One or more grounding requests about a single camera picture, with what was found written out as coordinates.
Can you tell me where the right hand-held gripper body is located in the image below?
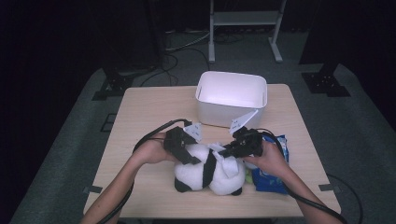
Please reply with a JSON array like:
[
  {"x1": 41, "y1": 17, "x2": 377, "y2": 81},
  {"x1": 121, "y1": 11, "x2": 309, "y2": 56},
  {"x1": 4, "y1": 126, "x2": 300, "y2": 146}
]
[{"x1": 229, "y1": 108, "x2": 264, "y2": 159}]

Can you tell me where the black floor cable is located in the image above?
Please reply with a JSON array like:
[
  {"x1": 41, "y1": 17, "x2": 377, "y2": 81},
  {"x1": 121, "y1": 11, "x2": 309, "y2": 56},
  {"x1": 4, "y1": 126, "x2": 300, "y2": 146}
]
[{"x1": 139, "y1": 47, "x2": 213, "y2": 88}]

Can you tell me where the white floor cable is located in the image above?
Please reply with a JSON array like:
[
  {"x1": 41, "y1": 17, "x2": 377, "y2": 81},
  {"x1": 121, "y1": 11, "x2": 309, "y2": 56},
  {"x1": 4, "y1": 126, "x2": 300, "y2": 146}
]
[{"x1": 164, "y1": 29, "x2": 211, "y2": 52}]

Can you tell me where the person's right hand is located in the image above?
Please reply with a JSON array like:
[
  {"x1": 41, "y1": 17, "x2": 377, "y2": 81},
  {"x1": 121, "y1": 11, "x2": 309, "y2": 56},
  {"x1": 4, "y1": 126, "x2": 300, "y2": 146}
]
[{"x1": 242, "y1": 140, "x2": 292, "y2": 179}]

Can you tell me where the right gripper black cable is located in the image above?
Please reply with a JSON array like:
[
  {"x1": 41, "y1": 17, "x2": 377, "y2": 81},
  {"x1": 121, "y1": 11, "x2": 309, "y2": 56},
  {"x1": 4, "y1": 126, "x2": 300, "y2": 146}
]
[{"x1": 253, "y1": 127, "x2": 364, "y2": 224}]

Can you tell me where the blue wet wipes packet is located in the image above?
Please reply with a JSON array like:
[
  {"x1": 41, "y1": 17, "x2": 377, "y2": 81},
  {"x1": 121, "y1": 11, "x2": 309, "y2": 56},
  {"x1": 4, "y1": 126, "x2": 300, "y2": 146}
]
[{"x1": 250, "y1": 133, "x2": 290, "y2": 195}]

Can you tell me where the white metal stand frame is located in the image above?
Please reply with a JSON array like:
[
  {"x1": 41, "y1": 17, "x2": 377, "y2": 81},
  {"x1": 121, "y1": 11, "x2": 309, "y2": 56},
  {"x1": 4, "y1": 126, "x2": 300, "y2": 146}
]
[{"x1": 207, "y1": 0, "x2": 288, "y2": 64}]

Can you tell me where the black stand base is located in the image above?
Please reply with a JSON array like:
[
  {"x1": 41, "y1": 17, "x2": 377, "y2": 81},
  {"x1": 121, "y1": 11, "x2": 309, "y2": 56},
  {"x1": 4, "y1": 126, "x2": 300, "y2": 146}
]
[
  {"x1": 301, "y1": 62, "x2": 352, "y2": 98},
  {"x1": 91, "y1": 66, "x2": 135, "y2": 102}
]

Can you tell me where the white wet wipe sheet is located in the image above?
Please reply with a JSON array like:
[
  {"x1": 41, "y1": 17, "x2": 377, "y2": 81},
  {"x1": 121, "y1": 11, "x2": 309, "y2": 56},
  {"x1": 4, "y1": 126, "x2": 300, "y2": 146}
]
[{"x1": 208, "y1": 142, "x2": 241, "y2": 179}]

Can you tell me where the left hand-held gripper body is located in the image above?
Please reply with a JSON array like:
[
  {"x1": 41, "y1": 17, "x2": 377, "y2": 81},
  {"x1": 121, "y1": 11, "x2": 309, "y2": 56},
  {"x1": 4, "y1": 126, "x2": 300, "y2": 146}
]
[{"x1": 163, "y1": 122, "x2": 204, "y2": 157}]

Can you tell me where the person's left hand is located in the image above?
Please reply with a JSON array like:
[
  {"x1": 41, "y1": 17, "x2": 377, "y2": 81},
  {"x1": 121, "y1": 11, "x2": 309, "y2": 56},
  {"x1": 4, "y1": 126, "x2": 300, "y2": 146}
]
[{"x1": 131, "y1": 139, "x2": 177, "y2": 166}]

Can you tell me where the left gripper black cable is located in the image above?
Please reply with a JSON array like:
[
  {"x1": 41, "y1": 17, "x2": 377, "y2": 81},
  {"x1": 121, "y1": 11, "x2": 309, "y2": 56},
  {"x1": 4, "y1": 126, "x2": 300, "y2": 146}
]
[{"x1": 95, "y1": 118, "x2": 192, "y2": 224}]

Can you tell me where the panda plush toy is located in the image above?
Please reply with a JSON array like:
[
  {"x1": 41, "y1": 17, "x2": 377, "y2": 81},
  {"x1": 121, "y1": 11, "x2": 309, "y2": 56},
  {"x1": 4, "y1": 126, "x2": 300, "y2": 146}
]
[{"x1": 173, "y1": 142, "x2": 254, "y2": 197}]

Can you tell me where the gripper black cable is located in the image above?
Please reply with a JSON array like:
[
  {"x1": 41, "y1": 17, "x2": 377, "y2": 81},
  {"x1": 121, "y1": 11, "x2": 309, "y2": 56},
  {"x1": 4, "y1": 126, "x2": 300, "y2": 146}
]
[
  {"x1": 253, "y1": 127, "x2": 364, "y2": 224},
  {"x1": 95, "y1": 118, "x2": 192, "y2": 224}
]

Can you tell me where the white plastic bin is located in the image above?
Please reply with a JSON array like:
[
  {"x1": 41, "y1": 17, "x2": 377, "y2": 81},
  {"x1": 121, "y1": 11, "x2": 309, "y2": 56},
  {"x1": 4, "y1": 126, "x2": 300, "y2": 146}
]
[{"x1": 194, "y1": 70, "x2": 269, "y2": 131}]

